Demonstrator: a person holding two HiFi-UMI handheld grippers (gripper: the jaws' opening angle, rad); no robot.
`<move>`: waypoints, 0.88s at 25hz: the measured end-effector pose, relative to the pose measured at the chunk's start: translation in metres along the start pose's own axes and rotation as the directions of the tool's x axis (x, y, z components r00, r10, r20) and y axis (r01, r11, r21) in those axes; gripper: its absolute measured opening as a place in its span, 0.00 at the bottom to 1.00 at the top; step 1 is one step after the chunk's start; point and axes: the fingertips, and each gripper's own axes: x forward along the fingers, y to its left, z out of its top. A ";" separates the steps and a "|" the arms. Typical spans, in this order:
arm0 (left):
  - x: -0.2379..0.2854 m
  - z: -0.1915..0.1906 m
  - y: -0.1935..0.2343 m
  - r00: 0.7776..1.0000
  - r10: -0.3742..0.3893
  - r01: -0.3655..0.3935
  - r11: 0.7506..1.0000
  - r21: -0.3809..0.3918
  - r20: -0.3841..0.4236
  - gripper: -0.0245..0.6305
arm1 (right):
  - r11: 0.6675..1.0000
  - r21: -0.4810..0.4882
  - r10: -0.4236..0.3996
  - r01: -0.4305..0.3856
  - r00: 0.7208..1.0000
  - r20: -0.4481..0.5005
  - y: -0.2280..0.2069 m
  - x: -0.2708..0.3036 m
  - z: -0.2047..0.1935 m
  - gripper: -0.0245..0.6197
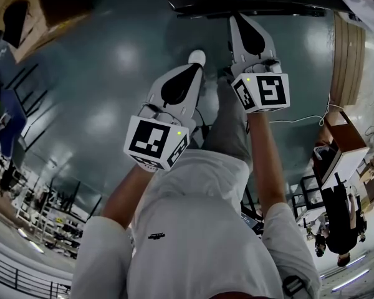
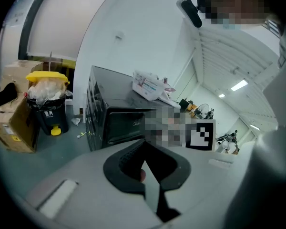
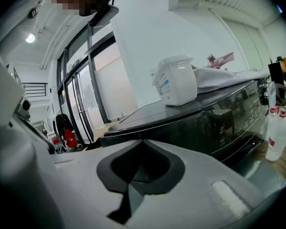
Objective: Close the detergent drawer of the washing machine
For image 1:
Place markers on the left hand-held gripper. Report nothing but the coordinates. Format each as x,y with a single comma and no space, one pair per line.
149,140

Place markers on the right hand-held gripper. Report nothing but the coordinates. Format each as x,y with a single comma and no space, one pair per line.
268,90

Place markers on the person's left forearm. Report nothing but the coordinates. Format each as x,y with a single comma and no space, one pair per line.
127,195

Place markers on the person's right forearm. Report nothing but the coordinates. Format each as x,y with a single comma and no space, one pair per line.
268,160

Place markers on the person's grey trousers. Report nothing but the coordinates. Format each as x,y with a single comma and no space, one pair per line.
229,120

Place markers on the person's white shoe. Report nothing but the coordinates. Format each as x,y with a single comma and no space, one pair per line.
196,56

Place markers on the stack of round wooden panels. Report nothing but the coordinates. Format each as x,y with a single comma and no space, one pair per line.
349,61

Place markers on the wooden cabinet with white side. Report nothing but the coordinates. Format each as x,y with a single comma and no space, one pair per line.
346,148

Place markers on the person's white shirt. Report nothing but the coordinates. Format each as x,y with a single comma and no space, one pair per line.
199,235

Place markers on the patterned cloth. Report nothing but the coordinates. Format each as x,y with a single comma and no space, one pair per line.
364,2

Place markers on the black metal rack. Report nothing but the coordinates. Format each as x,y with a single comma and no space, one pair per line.
26,89

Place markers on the blue chair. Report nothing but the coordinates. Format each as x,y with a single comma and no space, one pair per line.
11,120

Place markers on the brown cardboard box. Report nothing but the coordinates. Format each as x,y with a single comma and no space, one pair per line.
40,20

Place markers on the metal railing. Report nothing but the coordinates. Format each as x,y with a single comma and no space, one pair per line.
22,276

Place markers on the black shelf frame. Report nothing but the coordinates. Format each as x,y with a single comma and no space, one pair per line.
308,198

